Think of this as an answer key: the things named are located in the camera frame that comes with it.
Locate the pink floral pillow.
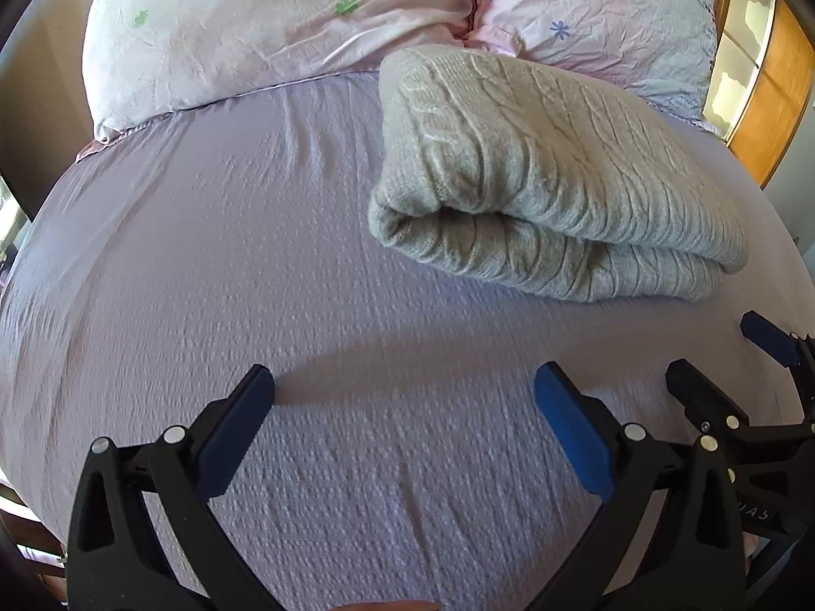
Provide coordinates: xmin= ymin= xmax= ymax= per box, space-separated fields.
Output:
xmin=81 ymin=0 xmax=480 ymax=142
xmin=470 ymin=0 xmax=725 ymax=136

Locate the grey cable knit sweater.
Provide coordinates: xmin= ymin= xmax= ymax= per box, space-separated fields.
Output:
xmin=367 ymin=46 xmax=752 ymax=304

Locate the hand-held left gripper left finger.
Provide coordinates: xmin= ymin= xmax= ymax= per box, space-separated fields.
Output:
xmin=67 ymin=364 xmax=277 ymax=611

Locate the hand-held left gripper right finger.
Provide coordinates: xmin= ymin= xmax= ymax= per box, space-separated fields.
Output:
xmin=533 ymin=360 xmax=751 ymax=611

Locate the lilac bed sheet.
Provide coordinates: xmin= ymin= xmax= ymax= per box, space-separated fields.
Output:
xmin=0 ymin=67 xmax=815 ymax=611

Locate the wooden headboard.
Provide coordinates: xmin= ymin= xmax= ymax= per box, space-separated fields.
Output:
xmin=700 ymin=0 xmax=815 ymax=190

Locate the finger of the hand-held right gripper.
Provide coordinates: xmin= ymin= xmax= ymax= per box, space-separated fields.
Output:
xmin=665 ymin=359 xmax=753 ymax=443
xmin=740 ymin=311 xmax=815 ymax=371

